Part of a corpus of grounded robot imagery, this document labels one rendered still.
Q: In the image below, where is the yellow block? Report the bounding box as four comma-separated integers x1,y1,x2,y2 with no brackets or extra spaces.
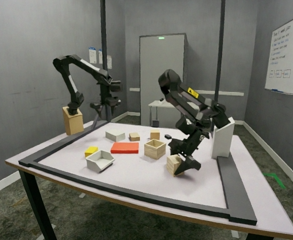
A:
84,146,98,158

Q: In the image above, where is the red flat rectangular slab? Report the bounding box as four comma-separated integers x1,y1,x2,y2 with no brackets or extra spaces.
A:
110,142,139,154

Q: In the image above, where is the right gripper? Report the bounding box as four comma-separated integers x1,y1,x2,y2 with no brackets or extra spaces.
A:
90,92,121,119

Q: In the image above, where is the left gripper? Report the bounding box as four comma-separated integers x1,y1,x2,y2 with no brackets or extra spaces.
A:
168,137,202,175

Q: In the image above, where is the grey open bin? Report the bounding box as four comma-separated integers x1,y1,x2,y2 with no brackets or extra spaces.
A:
85,149,115,173

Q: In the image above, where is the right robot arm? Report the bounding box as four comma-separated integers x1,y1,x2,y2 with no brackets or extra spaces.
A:
52,54,123,115

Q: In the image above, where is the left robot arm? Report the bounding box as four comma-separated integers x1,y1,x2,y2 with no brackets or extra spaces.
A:
158,69,231,154

